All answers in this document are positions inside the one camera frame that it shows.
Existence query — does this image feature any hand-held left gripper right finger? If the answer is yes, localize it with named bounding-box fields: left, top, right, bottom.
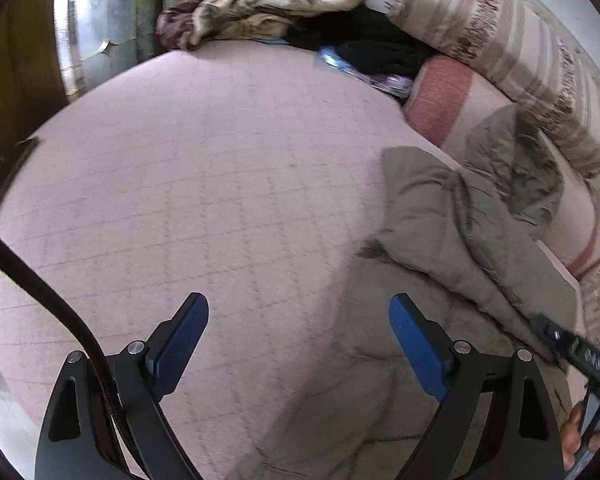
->
left=388, top=293, right=566, bottom=480

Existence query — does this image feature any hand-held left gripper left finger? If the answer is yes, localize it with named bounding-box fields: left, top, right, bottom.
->
left=34, top=292, right=210, bottom=480

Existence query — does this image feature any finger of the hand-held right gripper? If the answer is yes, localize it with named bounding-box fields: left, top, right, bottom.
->
left=530, top=314, right=600, bottom=401

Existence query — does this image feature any olive grey padded jacket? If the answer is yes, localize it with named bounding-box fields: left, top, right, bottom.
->
left=225, top=105, right=588, bottom=480

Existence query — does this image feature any black clothes pile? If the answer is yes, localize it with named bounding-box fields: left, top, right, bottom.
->
left=285, top=5, right=438, bottom=83

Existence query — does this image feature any person's right hand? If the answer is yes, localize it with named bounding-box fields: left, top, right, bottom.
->
left=560, top=402, right=600, bottom=472

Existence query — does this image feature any pink quilted bed mattress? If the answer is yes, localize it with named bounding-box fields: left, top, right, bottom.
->
left=0, top=39, right=463, bottom=480

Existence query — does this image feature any pink backrest cushion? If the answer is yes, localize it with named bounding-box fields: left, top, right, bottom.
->
left=405, top=55, right=600, bottom=272

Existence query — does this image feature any blue plastic bag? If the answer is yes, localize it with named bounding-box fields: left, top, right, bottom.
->
left=315, top=45, right=413, bottom=101

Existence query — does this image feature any wooden cabinet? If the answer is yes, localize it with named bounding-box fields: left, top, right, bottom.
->
left=0, top=0, right=73, bottom=196

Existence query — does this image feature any large striped floral pillow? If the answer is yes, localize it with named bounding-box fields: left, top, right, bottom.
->
left=386, top=0, right=600, bottom=180

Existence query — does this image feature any patterned glass door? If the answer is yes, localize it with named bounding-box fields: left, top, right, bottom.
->
left=55, top=0, right=157, bottom=96

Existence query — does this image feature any brown and beige blanket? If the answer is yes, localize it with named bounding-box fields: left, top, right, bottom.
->
left=155, top=0, right=368, bottom=52

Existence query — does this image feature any black strap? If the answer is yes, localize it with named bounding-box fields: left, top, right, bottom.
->
left=0, top=224, right=137, bottom=480

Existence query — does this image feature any black bed frame bar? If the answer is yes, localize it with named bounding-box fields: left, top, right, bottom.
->
left=0, top=137, right=41, bottom=222

